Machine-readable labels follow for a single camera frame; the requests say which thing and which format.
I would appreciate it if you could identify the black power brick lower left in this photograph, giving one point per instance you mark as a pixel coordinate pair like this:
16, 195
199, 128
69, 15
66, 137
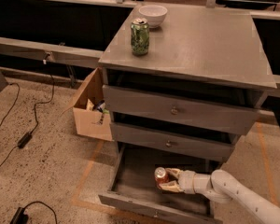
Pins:
20, 217

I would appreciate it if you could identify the black power adapter with cable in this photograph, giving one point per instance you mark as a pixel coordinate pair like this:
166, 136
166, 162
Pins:
28, 135

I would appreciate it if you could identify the items inside cardboard box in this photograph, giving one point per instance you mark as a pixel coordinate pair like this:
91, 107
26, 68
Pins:
100, 107

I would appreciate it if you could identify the grey metal railing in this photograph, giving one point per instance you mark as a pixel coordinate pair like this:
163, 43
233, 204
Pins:
51, 53

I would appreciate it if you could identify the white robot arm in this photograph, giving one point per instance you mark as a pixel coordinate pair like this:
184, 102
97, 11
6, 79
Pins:
219, 187

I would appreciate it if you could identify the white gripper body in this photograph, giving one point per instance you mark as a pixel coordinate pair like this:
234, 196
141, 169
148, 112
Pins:
187, 181

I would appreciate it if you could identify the cardboard box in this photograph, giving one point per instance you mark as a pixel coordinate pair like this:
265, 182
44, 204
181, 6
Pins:
89, 120

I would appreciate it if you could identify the red coke can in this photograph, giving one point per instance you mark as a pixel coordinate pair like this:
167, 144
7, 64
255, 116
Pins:
161, 177

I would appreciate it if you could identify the grey top drawer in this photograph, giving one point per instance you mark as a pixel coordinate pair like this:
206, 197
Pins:
190, 112

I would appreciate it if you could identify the white ceramic bowl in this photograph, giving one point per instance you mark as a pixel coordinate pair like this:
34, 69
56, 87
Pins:
154, 14

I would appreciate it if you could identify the grey middle drawer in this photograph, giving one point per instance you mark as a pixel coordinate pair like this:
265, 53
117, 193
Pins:
180, 144

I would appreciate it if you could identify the green soda can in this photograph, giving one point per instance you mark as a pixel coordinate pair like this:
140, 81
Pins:
139, 36

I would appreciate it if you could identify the open grey bottom drawer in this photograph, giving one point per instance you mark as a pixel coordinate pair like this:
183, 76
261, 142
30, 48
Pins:
133, 187

